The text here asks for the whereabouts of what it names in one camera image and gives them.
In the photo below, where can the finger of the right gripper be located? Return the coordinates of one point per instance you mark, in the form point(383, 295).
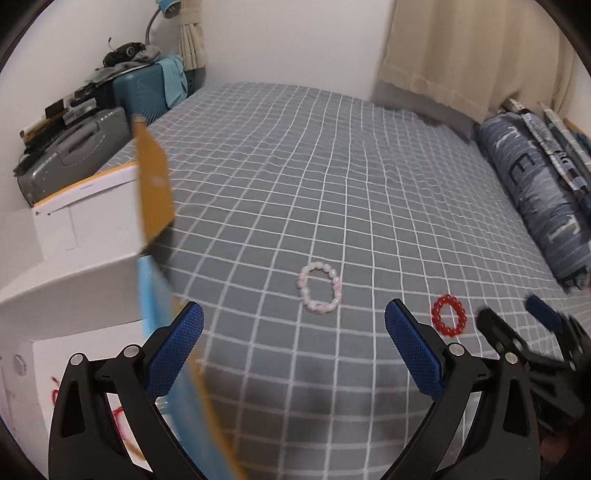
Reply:
point(504, 340)
point(573, 340)

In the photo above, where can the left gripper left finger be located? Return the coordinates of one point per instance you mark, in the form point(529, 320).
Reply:
point(85, 442)

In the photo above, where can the blue patterned pillow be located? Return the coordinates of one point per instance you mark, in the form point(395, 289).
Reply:
point(548, 209)

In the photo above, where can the white cardboard storage box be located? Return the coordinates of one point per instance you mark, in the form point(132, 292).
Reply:
point(95, 302)

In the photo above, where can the grey hard suitcase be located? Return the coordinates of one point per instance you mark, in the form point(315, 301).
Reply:
point(74, 155)

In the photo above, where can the white orange-trimmed box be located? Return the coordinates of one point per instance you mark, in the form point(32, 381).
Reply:
point(100, 211)

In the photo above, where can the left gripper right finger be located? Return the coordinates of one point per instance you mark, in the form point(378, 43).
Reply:
point(482, 422)

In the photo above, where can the right hand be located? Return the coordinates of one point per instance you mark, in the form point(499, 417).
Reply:
point(553, 448)

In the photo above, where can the folded patterned blanket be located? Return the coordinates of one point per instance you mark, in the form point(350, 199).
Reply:
point(569, 156)

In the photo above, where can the teal hard suitcase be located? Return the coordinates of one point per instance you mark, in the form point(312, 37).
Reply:
point(151, 91)

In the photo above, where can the grey checked bed sheet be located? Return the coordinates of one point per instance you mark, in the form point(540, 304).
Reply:
point(300, 214)

